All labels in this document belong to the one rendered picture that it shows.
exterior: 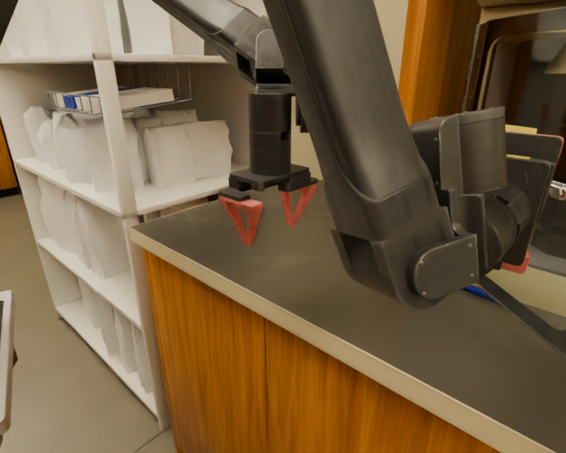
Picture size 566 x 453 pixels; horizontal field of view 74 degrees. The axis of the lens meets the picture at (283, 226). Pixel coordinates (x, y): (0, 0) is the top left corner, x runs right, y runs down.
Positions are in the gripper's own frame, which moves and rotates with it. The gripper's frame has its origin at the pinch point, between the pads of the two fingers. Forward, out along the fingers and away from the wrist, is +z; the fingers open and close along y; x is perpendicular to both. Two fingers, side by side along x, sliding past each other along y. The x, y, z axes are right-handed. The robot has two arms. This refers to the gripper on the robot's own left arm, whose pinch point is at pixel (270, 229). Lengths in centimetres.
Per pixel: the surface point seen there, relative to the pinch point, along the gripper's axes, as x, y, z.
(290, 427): 0.5, 6.1, 47.8
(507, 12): -18.0, 32.8, -30.3
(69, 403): 111, -9, 111
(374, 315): -12.5, 11.9, 15.9
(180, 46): 92, 50, -29
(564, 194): -32.7, 10.9, -10.2
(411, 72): -8.1, 23.9, -21.8
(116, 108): 70, 12, -12
